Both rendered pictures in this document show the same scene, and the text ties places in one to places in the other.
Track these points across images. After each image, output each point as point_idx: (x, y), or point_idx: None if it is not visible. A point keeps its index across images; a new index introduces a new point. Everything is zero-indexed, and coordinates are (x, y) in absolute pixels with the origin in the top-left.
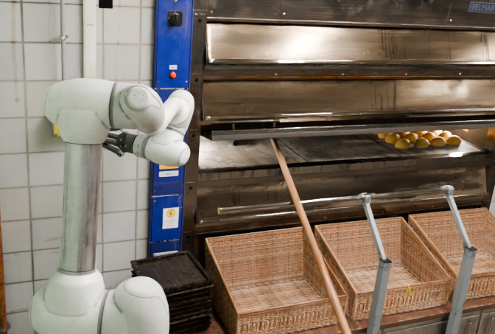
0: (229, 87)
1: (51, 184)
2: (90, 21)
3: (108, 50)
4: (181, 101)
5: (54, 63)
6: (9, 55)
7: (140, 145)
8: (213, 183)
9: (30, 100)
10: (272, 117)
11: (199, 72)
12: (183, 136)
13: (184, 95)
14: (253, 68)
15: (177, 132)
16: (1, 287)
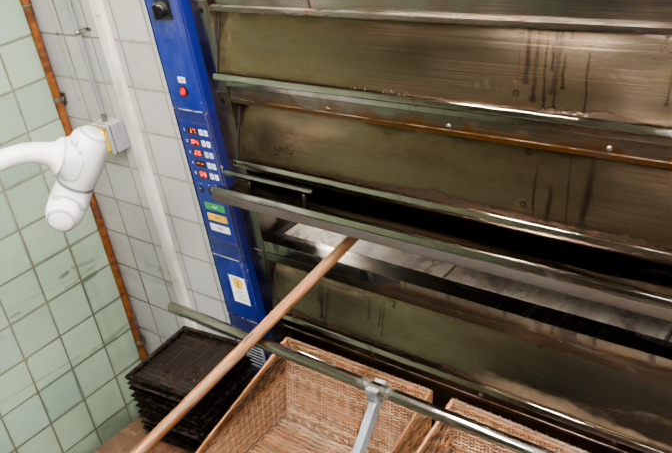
0: (273, 118)
1: (131, 202)
2: (96, 11)
3: (126, 49)
4: (58, 145)
5: (91, 60)
6: (59, 49)
7: None
8: (285, 261)
9: (87, 102)
10: (320, 183)
11: (224, 90)
12: (73, 191)
13: (73, 136)
14: (287, 92)
15: (62, 186)
16: (121, 298)
